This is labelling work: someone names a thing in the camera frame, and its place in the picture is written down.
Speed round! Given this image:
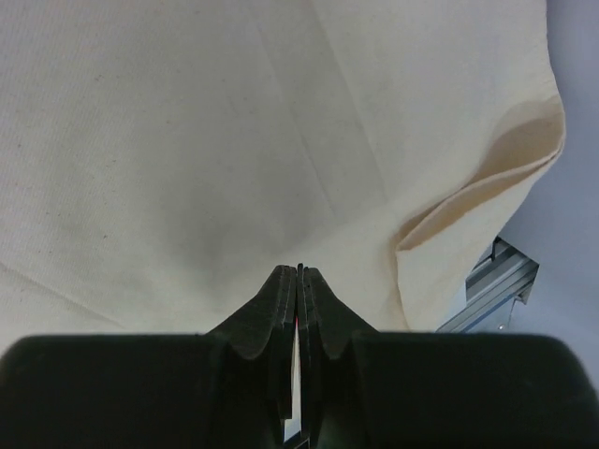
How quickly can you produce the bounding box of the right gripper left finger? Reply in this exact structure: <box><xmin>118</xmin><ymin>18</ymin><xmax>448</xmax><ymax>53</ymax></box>
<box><xmin>210</xmin><ymin>266</ymin><xmax>297</xmax><ymax>448</ymax></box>

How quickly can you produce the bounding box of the beige cloth surgical kit roll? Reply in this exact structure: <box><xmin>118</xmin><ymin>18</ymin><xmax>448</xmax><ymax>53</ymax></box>
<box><xmin>1</xmin><ymin>1</ymin><xmax>564</xmax><ymax>346</ymax></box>

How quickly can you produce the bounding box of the front aluminium rail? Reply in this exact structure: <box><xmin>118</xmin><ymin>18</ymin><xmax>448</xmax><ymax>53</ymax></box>
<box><xmin>438</xmin><ymin>238</ymin><xmax>539</xmax><ymax>333</ymax></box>

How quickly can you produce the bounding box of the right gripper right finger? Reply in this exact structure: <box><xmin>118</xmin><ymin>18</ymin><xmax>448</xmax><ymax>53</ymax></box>
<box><xmin>297</xmin><ymin>265</ymin><xmax>375</xmax><ymax>448</ymax></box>

